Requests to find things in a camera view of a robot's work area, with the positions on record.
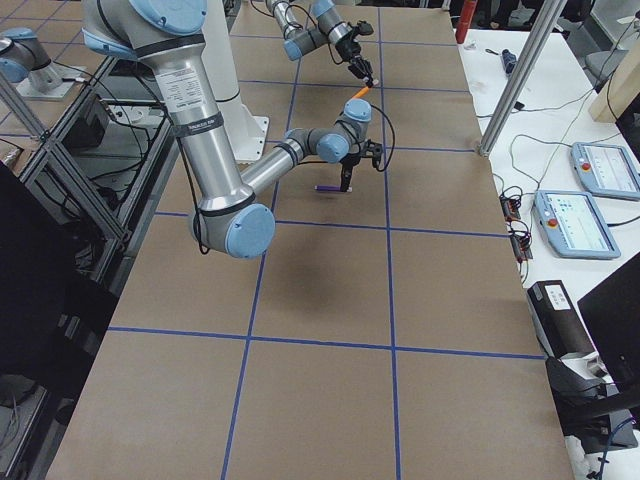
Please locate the purple highlighter pen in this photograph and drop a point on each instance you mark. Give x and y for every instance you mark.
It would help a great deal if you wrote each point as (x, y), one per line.
(332, 189)

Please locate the white camera stand pedestal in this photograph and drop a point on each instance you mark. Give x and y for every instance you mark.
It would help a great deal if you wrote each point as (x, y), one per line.
(247, 133)

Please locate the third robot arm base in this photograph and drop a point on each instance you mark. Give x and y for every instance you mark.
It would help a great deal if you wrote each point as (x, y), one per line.
(26, 63)

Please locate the black cardboard box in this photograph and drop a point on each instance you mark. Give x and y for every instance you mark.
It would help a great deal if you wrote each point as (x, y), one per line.
(558, 327)

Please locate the teach pendant tablet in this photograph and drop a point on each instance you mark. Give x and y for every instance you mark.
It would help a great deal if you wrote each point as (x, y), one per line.
(574, 225)
(606, 170)

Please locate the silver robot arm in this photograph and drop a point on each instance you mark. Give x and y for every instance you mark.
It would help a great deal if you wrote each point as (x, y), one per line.
(305, 31)
(186, 45)

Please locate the black monitor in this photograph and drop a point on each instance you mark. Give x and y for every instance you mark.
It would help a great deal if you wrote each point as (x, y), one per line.
(610, 312)

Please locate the red water bottle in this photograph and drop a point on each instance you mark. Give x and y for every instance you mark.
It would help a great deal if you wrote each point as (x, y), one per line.
(465, 20)

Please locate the brown paper table cover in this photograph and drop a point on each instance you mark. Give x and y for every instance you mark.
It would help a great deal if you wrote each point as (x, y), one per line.
(384, 335)

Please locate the far teach pendant tablet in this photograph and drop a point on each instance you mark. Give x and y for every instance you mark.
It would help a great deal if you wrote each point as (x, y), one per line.
(606, 170)

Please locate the orange highlighter pen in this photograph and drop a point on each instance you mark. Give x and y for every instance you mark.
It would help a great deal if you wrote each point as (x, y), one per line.
(366, 89)

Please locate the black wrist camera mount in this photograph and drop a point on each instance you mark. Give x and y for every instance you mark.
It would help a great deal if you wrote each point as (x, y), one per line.
(374, 152)
(361, 28)

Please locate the aluminium frame post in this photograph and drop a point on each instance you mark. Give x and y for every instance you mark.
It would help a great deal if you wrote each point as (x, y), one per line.
(547, 18)

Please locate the dark blue folded umbrella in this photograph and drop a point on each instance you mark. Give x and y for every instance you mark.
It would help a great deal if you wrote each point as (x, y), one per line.
(509, 62)

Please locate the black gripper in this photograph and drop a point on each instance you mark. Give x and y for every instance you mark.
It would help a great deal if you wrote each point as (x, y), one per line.
(351, 161)
(350, 50)

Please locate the near teach pendant tablet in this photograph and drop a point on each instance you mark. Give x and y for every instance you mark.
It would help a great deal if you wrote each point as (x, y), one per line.
(574, 225)

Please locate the electronics board with wires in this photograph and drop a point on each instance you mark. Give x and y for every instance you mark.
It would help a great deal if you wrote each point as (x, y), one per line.
(519, 232)

